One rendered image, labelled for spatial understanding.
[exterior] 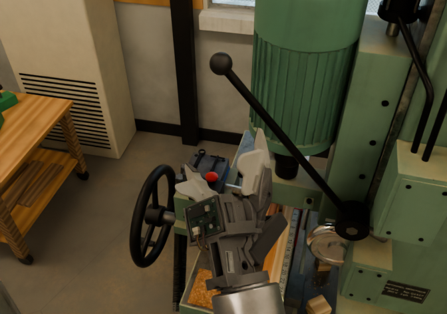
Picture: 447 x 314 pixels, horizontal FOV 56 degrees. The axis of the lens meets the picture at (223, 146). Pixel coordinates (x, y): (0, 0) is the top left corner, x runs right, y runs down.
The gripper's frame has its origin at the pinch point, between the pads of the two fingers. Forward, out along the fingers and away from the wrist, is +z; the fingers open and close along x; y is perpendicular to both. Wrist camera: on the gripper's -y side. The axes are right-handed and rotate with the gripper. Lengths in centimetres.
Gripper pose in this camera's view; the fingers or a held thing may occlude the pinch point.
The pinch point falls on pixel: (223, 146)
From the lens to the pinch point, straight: 62.7
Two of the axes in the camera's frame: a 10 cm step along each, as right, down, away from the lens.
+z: -2.0, -9.3, 3.1
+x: -7.3, 3.6, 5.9
